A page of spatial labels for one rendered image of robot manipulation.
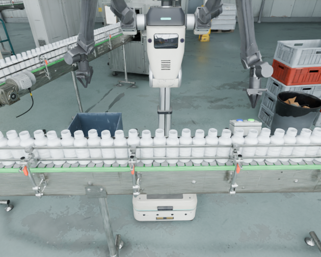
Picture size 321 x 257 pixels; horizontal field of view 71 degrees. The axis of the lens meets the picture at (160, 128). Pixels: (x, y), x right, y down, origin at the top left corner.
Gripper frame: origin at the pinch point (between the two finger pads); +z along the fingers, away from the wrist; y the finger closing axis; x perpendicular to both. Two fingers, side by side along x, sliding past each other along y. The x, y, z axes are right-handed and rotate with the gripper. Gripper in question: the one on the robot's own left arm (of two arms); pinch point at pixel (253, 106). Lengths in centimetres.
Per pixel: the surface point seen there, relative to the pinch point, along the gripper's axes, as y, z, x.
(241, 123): -6.8, 8.0, -3.4
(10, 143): -113, 12, -18
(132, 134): -60, 9, -19
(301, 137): 15.3, 12.0, -17.3
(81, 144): -83, 13, -19
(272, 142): 2.5, 13.9, -17.3
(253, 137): -7.0, 11.2, -18.6
